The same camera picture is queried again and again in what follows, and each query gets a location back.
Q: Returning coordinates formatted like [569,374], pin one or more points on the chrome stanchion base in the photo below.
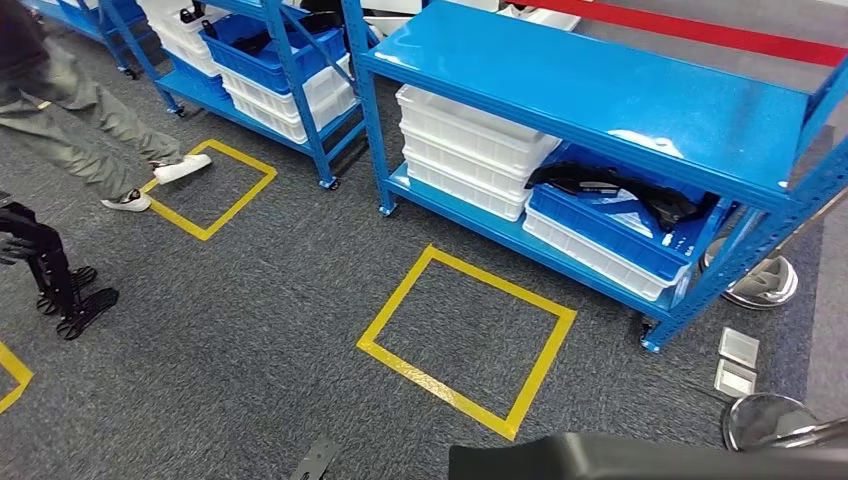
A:
[768,417]

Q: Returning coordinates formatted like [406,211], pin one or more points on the blue metal rack with worktop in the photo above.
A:
[596,86]

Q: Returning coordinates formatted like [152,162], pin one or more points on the small black trim part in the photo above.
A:
[192,13]

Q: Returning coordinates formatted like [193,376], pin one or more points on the red barrier belt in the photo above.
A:
[729,36]

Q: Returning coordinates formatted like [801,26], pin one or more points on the white car body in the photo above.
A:
[543,16]

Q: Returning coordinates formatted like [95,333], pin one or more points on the black robot body part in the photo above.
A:
[314,460]

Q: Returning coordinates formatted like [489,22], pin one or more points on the person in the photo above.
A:
[66,112]

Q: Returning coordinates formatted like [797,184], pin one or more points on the black car trim parts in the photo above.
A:
[255,41]

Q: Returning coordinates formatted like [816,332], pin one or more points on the yellow floor tape square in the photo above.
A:
[199,228]
[430,384]
[20,374]

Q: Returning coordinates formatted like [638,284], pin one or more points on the square silver floor outlet plate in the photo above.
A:
[734,379]
[738,348]

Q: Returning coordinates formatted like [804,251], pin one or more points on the black plastic licence plate bracket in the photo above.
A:
[629,460]

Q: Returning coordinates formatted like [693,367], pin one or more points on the blue metal storage rack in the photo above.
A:
[199,89]

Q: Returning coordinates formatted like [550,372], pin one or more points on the stanchion with grey domed base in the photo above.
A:
[762,281]

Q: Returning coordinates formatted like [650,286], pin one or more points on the black curved car trim part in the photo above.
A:
[576,175]

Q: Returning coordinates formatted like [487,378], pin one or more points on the black legged machine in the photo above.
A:
[46,265]

